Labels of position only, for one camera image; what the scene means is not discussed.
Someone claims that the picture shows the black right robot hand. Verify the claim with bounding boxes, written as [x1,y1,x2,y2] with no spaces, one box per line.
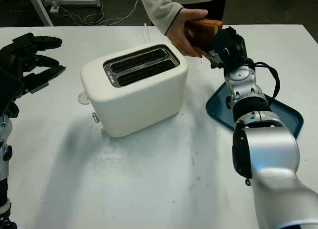
[207,27,248,70]

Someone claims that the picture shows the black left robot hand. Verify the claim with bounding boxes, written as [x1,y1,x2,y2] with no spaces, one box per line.
[0,32,67,95]

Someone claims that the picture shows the person's right hand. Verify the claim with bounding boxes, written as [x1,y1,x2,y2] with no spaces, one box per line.
[165,8,209,59]

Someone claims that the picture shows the brown toast slice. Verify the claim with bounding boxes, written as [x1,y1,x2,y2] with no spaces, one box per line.
[184,18,224,53]

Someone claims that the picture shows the person's white-sleeved right forearm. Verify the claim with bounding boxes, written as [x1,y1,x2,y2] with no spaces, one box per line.
[139,0,184,36]

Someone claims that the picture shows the white toaster lever knob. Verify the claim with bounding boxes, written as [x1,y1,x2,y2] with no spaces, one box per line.
[77,91,89,105]

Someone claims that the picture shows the white two-slot toaster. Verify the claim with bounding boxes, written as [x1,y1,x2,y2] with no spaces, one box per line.
[79,42,189,138]

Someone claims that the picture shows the blue plastic tray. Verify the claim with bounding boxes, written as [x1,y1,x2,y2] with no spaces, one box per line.
[205,83,305,140]

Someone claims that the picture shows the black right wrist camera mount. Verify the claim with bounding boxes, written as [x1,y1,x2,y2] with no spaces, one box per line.
[211,29,239,66]

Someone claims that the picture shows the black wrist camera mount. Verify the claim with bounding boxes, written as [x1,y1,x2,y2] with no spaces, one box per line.
[211,29,239,66]
[0,68,25,102]

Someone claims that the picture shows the white toaster power cord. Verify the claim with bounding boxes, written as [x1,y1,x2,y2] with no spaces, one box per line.
[143,22,153,45]

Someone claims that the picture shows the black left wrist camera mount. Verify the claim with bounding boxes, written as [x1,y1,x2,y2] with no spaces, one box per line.
[0,68,25,102]

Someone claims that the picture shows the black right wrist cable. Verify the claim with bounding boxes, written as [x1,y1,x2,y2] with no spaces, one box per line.
[248,62,282,101]

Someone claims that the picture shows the grey metal frame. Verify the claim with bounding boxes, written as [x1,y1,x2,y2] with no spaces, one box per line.
[23,0,101,27]

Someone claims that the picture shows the white floor cables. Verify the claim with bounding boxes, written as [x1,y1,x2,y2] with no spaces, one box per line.
[57,0,141,26]

